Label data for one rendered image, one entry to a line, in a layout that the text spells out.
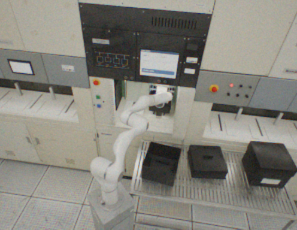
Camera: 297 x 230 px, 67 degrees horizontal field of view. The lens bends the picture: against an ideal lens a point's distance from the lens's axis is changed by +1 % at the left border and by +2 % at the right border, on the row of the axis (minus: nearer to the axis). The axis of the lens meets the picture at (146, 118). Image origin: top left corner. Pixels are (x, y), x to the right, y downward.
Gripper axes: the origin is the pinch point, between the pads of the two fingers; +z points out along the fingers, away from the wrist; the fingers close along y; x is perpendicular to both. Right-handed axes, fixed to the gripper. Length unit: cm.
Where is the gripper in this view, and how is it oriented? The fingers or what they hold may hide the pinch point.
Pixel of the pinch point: (162, 85)
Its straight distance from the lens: 216.7
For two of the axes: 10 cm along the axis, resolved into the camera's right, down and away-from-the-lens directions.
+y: 9.9, 1.3, -0.7
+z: 1.4, -6.4, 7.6
